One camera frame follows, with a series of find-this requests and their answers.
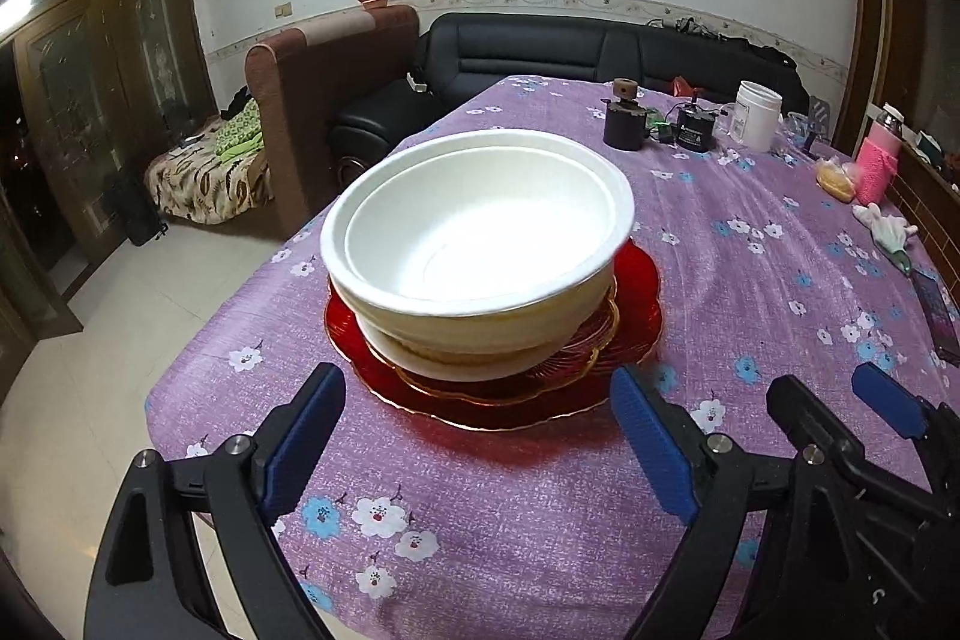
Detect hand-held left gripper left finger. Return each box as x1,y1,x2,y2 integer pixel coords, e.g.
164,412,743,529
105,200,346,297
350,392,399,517
82,362,347,640

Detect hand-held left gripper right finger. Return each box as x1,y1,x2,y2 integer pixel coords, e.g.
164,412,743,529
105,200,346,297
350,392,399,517
609,364,796,640

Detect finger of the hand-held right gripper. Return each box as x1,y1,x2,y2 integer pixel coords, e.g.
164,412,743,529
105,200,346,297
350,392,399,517
766,375,931,513
853,362,960,483

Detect amber glass plate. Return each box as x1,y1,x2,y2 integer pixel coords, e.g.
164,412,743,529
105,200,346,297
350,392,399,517
364,280,620,402

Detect red plate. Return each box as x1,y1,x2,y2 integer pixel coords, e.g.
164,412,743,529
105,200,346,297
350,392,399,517
324,239,665,432

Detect beige bowl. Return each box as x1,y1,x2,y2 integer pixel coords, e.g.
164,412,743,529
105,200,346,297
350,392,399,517
358,317,560,381

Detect large white bowl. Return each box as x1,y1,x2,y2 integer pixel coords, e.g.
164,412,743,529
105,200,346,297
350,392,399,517
320,130,637,357

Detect smartphone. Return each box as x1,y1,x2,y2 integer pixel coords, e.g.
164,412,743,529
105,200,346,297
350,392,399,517
910,269,960,365

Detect purple floral tablecloth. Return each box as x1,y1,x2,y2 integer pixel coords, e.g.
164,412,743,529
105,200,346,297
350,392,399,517
146,74,960,640

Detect white glove green cuff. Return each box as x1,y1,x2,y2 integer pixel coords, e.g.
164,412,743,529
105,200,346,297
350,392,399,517
853,203,920,274

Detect bread in plastic bag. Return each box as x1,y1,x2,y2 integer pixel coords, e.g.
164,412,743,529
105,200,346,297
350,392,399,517
816,158,860,199

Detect pink knitted bottle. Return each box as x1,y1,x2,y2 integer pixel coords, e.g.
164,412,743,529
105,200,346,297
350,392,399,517
855,104,905,205

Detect leaf print blanket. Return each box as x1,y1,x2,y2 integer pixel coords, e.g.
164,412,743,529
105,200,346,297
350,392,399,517
145,107,272,226

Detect black bag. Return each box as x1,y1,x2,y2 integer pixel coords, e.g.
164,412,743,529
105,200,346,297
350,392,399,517
112,171,170,247

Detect white plastic jar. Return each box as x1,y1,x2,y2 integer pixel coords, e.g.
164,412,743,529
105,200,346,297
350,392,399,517
731,80,782,152

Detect black device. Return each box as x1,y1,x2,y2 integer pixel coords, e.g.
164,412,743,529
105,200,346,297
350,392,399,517
675,96,717,152

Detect green cloth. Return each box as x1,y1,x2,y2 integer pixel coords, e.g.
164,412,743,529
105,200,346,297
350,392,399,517
217,100,263,155

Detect brown cylindrical device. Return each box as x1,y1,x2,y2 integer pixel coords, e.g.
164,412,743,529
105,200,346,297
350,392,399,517
604,77,650,152

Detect brown armchair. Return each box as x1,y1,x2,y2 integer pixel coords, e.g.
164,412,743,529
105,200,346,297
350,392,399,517
245,5,421,240

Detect black leather sofa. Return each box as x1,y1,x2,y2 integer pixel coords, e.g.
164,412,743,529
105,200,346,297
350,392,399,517
328,12,811,161

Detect wooden glass doors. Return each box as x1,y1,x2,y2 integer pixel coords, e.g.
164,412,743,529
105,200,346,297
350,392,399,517
0,0,218,341

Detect wooden door frame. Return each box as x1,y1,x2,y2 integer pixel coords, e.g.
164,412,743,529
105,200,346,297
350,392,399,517
844,0,923,157

